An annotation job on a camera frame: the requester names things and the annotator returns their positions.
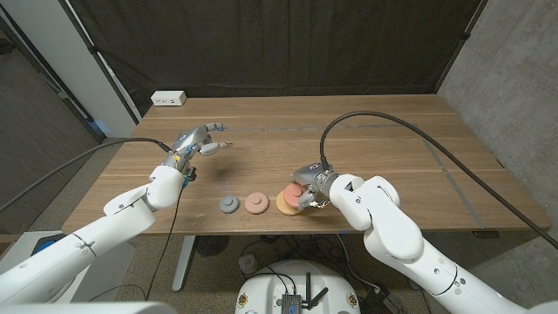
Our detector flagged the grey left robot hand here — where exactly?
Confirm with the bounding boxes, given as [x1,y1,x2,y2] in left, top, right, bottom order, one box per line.
[163,122,234,173]

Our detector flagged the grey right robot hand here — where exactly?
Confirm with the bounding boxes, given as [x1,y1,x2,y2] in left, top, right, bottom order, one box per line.
[290,162,340,213]

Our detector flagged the coral red toy ring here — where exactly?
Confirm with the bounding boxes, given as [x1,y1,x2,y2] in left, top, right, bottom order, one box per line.
[282,181,309,209]

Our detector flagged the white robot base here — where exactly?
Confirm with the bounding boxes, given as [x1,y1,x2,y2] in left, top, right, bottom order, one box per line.
[235,260,362,314]

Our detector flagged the white power strip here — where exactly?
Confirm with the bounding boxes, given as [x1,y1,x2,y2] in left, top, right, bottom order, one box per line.
[150,90,187,106]

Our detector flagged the round black fan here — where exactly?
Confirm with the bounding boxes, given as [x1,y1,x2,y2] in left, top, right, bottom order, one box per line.
[194,235,230,257]

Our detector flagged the grey round floor object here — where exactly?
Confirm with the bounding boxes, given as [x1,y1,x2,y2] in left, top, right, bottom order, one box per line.
[238,254,259,275]

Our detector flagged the radio module with antennas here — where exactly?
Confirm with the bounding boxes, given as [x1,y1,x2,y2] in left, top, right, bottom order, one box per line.
[281,272,329,314]

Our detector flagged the black backdrop curtain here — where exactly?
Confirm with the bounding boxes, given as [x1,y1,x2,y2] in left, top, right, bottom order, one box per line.
[67,0,485,115]

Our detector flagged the black backdrop stand pole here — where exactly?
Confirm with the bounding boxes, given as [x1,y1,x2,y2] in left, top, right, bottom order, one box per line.
[433,0,489,95]
[58,0,143,126]

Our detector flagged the black power adapter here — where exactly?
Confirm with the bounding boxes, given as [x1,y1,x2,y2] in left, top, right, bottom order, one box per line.
[359,287,405,314]

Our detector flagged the blue foot pedal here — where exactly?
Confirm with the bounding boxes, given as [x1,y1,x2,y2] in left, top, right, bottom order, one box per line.
[32,235,56,255]

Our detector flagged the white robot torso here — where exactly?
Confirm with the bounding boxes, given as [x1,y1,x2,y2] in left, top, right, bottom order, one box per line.
[0,300,178,314]

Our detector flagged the large orange toy ring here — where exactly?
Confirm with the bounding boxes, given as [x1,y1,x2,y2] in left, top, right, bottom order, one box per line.
[276,189,304,217]

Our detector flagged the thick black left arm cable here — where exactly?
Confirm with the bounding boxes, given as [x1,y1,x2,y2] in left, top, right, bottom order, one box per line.
[0,137,174,215]

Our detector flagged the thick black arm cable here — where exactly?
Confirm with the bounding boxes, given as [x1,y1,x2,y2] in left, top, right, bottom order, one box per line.
[0,137,174,215]
[319,110,558,250]

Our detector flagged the light pink toy ring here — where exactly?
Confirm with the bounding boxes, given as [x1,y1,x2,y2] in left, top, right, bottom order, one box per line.
[244,192,270,215]

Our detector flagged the small grey toy ring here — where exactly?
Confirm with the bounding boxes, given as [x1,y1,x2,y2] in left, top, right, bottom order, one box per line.
[218,195,241,215]

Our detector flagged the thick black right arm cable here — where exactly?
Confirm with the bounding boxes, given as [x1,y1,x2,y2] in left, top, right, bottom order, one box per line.
[319,110,558,250]

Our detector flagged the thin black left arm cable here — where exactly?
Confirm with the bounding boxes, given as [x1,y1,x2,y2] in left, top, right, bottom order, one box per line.
[143,197,181,302]

